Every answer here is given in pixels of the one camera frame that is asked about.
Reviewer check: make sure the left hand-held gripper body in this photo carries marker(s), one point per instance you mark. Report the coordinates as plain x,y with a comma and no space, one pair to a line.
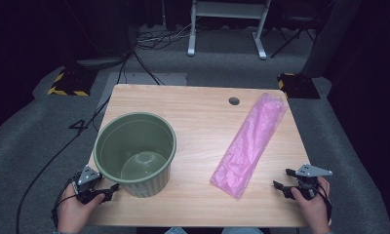
86,177

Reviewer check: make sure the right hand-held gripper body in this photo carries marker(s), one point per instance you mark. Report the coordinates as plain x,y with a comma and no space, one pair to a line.
310,170

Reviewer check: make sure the green plastic bin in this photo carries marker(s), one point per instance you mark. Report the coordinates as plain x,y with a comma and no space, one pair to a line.
144,165

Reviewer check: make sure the pink plastic bag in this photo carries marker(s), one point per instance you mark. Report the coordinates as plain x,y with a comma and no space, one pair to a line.
248,146

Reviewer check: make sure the person's left hand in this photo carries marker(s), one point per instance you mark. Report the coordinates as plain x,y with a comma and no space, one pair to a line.
72,211

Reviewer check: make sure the person's right hand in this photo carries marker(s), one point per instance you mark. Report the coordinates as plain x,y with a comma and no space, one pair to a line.
313,211

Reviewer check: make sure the person's right leg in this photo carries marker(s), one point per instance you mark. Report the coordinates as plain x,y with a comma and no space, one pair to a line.
243,231

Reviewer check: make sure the person's leg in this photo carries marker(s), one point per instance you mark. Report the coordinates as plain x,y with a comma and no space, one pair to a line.
243,231
176,231

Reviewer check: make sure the person's left leg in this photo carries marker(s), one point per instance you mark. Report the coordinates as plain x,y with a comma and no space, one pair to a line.
176,231

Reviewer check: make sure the black yellow striped base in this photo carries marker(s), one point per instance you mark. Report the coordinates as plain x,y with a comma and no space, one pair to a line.
72,83
298,86

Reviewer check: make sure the grey curtain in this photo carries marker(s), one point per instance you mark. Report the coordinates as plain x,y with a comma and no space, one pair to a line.
329,42

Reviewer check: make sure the black tripod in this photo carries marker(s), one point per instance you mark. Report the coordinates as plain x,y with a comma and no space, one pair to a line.
289,42

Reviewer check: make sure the grey stand base plate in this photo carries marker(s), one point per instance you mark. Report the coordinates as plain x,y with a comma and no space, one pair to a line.
98,62

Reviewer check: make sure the white metal stand frame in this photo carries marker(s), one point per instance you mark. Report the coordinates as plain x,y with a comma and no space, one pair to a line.
228,9

